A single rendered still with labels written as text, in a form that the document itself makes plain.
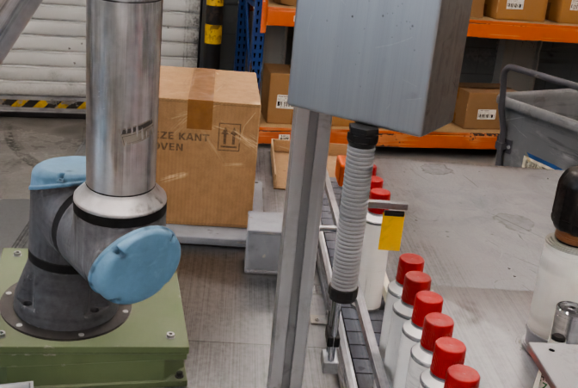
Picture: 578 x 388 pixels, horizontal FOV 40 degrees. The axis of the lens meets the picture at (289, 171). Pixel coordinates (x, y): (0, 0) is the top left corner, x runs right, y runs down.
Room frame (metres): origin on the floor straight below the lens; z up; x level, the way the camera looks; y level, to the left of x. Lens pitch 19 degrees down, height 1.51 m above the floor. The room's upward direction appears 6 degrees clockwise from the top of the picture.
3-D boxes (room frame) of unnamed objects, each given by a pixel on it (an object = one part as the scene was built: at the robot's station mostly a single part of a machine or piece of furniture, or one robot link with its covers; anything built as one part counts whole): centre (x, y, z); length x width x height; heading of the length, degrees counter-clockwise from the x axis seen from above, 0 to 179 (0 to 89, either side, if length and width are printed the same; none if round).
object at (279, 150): (1.99, -0.08, 0.85); 0.30 x 0.26 x 0.04; 5
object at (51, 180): (1.03, 0.30, 1.07); 0.13 x 0.12 x 0.14; 42
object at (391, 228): (1.00, -0.15, 1.09); 0.03 x 0.01 x 0.06; 95
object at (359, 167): (0.83, -0.08, 1.18); 0.04 x 0.04 x 0.21
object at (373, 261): (1.18, -0.15, 0.98); 0.05 x 0.05 x 0.20
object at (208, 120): (1.66, 0.20, 0.99); 0.30 x 0.24 x 0.27; 6
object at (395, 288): (0.94, -0.17, 0.98); 0.05 x 0.05 x 0.20
